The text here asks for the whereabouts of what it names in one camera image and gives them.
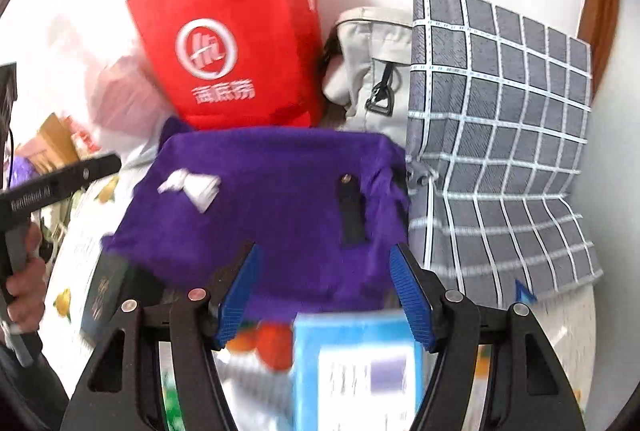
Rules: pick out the purple cloth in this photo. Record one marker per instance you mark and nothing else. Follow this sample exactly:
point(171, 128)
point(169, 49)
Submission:
point(280, 211)

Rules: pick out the person's left hand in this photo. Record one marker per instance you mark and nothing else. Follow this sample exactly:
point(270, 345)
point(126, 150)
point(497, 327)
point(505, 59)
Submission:
point(27, 276)

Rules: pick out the cardboard box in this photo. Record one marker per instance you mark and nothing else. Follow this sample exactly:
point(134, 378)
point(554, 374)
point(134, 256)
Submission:
point(57, 133)

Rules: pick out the orange snack packet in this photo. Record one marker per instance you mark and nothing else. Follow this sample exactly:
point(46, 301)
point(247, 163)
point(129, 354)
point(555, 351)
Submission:
point(272, 343)

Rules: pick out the fruit print tablecloth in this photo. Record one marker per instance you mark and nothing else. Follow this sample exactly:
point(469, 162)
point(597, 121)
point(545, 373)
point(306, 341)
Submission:
point(80, 256)

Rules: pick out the purple plush toy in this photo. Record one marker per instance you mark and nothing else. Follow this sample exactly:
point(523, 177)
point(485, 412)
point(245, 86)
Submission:
point(22, 168)

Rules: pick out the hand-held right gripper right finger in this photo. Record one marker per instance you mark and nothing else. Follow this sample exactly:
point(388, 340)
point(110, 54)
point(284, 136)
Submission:
point(410, 296)

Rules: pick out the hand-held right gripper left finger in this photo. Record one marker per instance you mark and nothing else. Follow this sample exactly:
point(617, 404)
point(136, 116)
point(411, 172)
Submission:
point(241, 296)

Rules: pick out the red paper bag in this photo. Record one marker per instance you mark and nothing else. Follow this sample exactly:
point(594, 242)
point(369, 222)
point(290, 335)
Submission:
point(225, 11)

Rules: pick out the dark green booklet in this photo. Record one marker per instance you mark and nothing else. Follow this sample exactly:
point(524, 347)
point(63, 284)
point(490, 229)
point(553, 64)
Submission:
point(105, 301)

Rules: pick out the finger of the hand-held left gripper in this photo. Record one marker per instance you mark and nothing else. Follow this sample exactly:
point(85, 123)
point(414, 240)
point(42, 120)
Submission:
point(92, 171)

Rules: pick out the blue paper piece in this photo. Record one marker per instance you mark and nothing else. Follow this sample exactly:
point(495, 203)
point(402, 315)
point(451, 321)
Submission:
point(525, 295)

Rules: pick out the small white knotted cloth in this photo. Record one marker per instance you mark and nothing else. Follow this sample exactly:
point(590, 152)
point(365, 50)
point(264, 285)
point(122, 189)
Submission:
point(192, 188)

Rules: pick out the white plastic bag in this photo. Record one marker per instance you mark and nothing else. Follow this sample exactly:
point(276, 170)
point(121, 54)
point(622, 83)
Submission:
point(120, 96)

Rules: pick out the light blue box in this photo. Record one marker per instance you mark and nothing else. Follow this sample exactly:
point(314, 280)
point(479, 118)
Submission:
point(350, 336)

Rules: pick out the beige canvas bag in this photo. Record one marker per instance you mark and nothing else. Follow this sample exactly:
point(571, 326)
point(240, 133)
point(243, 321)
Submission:
point(360, 76)

